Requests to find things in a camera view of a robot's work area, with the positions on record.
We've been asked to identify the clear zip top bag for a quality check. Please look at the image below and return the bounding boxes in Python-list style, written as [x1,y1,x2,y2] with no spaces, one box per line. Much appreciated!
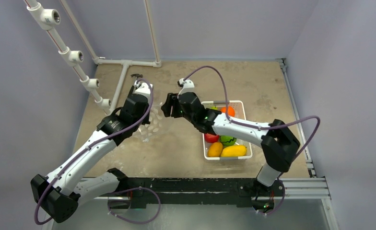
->
[132,102,172,142]

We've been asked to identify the orange fruit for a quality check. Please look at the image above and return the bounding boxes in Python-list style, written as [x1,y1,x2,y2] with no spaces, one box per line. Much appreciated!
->
[220,106,235,117]

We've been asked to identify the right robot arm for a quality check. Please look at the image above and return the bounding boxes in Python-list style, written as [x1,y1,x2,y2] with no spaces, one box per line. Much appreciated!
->
[161,92,300,195]

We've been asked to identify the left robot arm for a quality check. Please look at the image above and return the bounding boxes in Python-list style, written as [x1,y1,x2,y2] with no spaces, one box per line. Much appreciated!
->
[30,82,154,226]

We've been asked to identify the small black hammer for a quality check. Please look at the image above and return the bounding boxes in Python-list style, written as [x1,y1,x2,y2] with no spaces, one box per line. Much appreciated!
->
[131,73,143,79]

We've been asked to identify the red apple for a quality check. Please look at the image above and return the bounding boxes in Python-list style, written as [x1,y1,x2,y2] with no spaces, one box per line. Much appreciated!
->
[204,134,220,143]

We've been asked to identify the white plastic basket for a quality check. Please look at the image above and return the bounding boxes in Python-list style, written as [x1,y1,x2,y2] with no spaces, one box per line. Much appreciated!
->
[202,100,265,161]

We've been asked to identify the green watermelon toy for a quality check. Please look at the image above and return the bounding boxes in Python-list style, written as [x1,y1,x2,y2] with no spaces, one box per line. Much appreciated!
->
[220,135,237,147]

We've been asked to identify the orange mango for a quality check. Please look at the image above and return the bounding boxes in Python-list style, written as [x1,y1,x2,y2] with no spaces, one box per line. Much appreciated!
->
[207,142,223,158]

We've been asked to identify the yellow mango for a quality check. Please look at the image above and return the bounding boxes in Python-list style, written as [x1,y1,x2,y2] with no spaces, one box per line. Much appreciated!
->
[220,145,247,157]

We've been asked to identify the black base bar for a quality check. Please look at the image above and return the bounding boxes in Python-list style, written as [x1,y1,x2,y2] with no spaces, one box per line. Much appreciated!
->
[108,168,284,211]

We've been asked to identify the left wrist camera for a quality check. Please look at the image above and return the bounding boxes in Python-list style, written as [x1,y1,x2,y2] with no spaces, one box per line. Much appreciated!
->
[133,79,153,101]

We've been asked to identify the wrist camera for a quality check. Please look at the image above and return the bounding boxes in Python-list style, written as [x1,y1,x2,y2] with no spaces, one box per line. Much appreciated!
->
[133,79,153,101]
[177,79,195,95]

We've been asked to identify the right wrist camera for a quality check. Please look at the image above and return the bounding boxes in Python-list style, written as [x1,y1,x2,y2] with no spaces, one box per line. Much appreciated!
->
[177,79,195,95]

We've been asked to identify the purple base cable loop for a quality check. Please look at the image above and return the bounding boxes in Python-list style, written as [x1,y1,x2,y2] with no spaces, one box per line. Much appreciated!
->
[107,187,162,225]

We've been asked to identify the white pvc pipe frame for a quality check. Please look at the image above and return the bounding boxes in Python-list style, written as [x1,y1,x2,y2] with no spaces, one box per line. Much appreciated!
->
[24,0,162,114]

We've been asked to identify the aluminium rail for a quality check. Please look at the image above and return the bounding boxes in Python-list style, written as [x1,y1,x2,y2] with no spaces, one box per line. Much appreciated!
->
[275,58,339,230]

